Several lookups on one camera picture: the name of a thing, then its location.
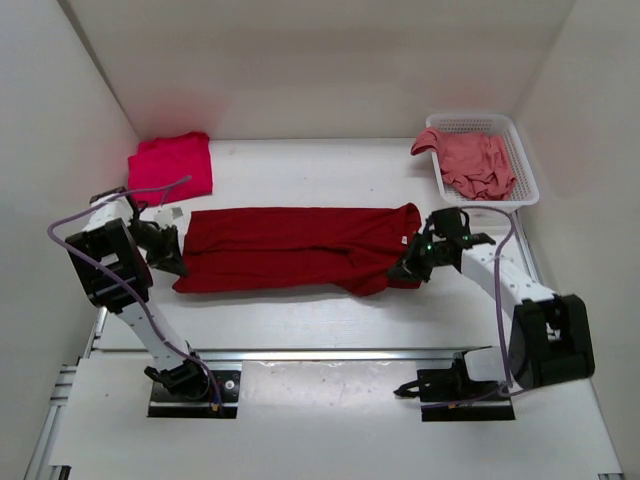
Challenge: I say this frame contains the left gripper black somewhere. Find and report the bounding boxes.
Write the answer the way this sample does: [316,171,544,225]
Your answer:
[127,218,188,278]

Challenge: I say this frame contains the magenta t shirt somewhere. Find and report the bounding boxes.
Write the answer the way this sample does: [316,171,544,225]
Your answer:
[128,132,214,207]

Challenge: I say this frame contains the dark red t shirt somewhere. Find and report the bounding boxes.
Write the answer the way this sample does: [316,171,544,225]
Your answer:
[173,203,422,297]

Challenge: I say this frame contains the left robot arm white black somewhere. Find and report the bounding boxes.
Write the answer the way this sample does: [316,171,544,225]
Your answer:
[61,187,212,400]

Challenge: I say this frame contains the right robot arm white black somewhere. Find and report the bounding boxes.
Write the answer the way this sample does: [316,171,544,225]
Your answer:
[387,207,595,400]

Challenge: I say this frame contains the salmon pink t shirt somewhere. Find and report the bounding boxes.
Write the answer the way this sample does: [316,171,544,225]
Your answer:
[410,127,516,200]

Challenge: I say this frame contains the white plastic laundry basket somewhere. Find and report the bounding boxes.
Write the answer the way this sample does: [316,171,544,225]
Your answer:
[425,112,540,213]

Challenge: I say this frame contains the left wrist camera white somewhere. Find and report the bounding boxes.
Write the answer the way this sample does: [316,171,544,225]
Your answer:
[153,207,184,229]

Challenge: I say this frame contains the aluminium frame rail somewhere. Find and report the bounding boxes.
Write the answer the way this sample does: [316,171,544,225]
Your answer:
[24,209,624,480]

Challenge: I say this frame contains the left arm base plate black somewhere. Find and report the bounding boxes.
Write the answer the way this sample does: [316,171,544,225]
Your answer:
[147,369,241,419]

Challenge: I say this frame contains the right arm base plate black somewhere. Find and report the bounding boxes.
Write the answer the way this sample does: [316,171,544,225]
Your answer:
[394,365,516,423]

